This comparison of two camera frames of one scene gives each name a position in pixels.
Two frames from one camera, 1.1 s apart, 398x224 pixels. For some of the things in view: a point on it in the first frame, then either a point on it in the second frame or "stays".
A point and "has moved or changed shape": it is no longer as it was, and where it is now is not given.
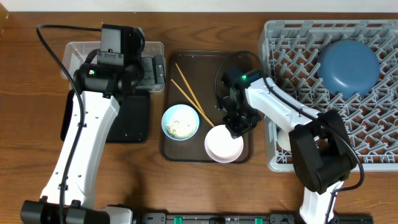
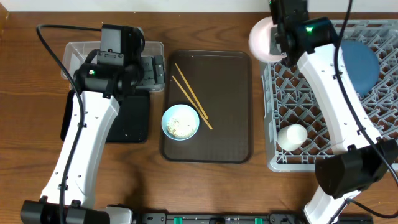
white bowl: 220,145 → 259,40
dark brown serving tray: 191,78 stays
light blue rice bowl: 180,122 stays
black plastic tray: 132,124 stays
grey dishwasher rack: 289,53 stays
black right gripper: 238,121 → 280,40
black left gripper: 150,78 stays
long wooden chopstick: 208,120 has moved or changed shape
